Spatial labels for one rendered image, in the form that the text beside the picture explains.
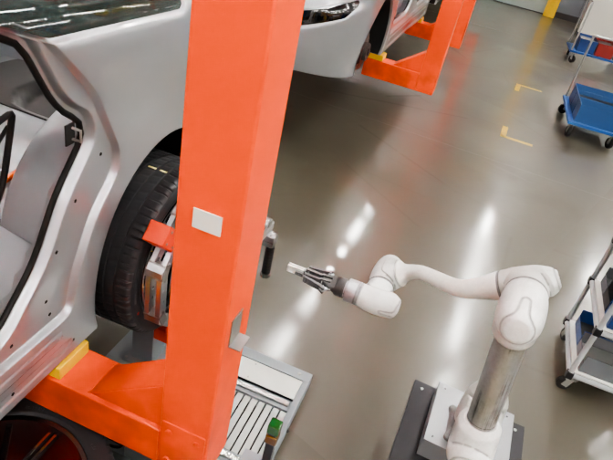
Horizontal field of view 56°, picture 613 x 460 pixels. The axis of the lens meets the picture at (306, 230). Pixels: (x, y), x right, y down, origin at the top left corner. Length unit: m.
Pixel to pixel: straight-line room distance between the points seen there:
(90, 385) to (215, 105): 1.11
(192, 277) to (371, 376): 1.84
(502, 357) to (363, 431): 1.11
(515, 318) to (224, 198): 0.93
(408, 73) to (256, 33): 4.39
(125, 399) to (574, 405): 2.43
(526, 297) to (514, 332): 0.11
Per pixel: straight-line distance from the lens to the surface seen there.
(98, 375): 1.99
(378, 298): 2.12
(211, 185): 1.21
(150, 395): 1.78
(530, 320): 1.75
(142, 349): 2.56
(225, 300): 1.36
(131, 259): 1.90
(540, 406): 3.37
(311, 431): 2.76
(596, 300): 3.47
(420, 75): 5.38
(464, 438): 2.13
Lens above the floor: 2.18
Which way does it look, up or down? 34 degrees down
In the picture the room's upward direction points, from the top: 13 degrees clockwise
